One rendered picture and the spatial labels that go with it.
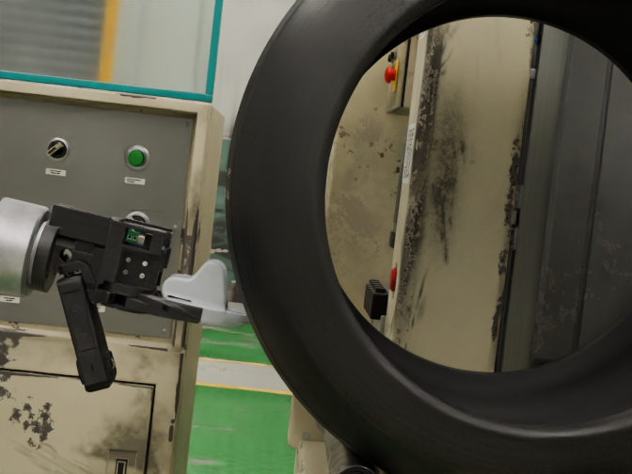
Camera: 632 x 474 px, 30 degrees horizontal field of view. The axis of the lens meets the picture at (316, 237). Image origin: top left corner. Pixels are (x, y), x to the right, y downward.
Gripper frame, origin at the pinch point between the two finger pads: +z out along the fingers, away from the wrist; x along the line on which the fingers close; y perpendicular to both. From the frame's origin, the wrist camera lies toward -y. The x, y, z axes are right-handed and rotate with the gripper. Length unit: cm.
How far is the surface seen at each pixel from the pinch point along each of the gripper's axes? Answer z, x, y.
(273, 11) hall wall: -45, 918, 147
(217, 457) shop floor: 1, 359, -104
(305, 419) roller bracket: 10.1, 25.3, -12.8
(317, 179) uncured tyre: 3.8, -12.3, 15.4
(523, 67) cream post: 26, 28, 34
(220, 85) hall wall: -74, 918, 75
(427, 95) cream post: 15.2, 27.8, 28.3
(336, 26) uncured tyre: 2.2, -11.6, 28.5
